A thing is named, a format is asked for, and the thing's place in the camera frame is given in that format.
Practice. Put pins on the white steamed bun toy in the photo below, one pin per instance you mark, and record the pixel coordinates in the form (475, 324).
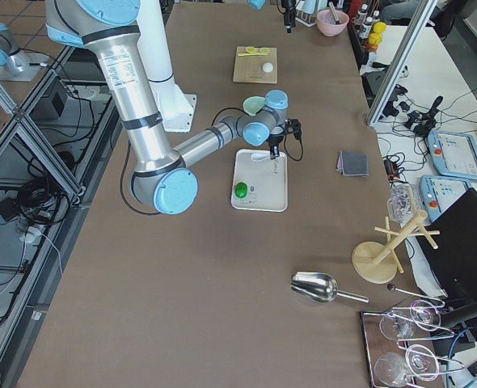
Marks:
(267, 67)

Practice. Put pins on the aluminium frame post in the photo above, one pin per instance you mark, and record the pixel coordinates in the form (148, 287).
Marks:
(410, 37)

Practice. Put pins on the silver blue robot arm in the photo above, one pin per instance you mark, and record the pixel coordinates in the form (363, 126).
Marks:
(129, 41)

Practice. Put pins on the glass rack with glasses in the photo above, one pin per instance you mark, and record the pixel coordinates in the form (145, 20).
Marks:
(399, 345)

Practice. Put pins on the clear glass jar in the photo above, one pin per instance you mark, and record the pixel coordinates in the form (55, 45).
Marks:
(403, 202)

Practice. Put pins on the blue teach pendant upper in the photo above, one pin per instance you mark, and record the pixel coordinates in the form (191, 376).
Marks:
(453, 154)

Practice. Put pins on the black monitor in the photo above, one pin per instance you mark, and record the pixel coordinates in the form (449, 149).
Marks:
(454, 262)

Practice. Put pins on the wooden mug tree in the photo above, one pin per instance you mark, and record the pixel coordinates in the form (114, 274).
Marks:
(379, 263)

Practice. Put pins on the blue teach pendant lower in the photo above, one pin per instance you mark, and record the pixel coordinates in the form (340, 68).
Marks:
(440, 192)

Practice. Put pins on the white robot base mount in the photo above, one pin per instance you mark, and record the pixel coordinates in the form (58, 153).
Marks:
(177, 109)

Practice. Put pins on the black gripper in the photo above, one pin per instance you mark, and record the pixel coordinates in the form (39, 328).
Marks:
(274, 141)

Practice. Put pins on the grey folded cloth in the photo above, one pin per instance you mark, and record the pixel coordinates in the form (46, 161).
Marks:
(352, 164)

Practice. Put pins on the yellow plastic knife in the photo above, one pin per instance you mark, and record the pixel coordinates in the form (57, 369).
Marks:
(249, 54)

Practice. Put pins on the blue teach pendant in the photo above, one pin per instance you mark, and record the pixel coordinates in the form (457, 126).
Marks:
(440, 192)
(453, 154)

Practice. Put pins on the steel scoop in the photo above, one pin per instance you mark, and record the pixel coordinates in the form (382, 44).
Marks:
(321, 287)

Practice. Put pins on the mint green bowl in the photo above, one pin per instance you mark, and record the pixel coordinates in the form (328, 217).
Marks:
(253, 105)

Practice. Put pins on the cream rabbit serving tray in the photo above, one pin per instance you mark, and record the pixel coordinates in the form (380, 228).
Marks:
(266, 180)

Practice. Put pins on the white ceramic soup spoon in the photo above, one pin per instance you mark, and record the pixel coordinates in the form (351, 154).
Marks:
(257, 157)

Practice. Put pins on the wooden cutting board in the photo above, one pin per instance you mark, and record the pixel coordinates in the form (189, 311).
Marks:
(249, 69)

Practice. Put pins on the green pepper toy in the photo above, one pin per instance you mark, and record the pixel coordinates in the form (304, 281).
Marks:
(241, 190)

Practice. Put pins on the pink bowl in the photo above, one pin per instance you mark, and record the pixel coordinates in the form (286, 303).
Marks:
(327, 24)

